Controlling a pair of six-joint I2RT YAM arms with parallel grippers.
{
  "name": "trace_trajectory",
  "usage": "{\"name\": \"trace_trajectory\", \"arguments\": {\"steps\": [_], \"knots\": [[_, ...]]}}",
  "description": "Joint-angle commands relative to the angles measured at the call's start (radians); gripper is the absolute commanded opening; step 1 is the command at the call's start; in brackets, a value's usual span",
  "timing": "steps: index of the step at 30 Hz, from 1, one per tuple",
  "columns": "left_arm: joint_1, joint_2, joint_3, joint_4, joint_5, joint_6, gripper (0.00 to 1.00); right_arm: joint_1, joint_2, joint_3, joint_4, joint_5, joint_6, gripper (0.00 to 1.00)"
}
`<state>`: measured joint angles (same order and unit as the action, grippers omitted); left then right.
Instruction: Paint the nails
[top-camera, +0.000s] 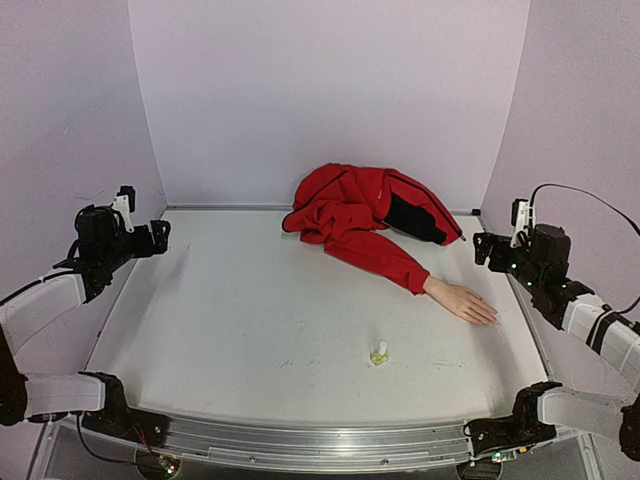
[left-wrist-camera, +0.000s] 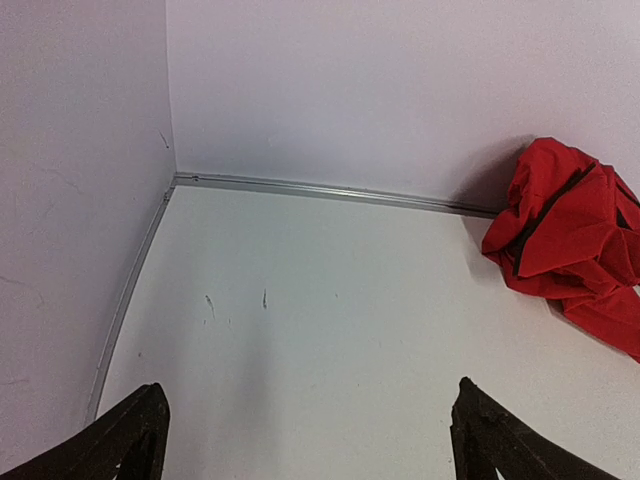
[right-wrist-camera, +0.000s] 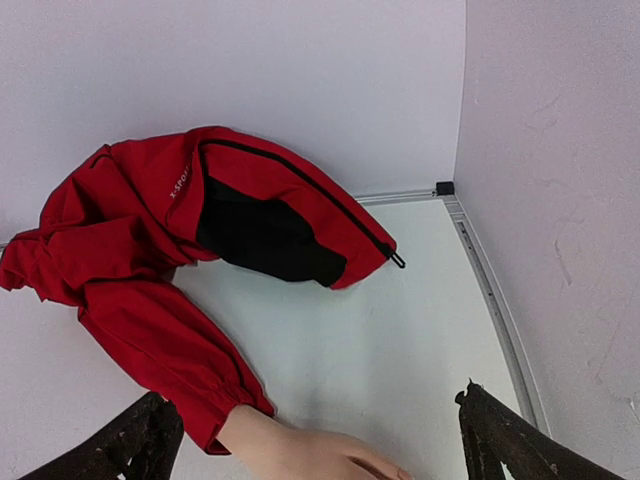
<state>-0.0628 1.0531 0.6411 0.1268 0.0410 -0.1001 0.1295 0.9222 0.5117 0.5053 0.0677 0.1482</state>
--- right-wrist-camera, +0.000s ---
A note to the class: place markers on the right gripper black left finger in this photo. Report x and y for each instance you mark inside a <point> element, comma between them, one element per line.
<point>140,443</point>

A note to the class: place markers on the red black sports jacket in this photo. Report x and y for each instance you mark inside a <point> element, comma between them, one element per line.
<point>112,231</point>

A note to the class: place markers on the black corner bracket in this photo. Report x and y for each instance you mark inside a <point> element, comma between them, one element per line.
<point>445,188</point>

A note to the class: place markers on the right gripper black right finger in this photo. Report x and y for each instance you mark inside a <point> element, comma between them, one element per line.
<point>497,442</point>

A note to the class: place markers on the mannequin hand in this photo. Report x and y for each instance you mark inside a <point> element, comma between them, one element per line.
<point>272,450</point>

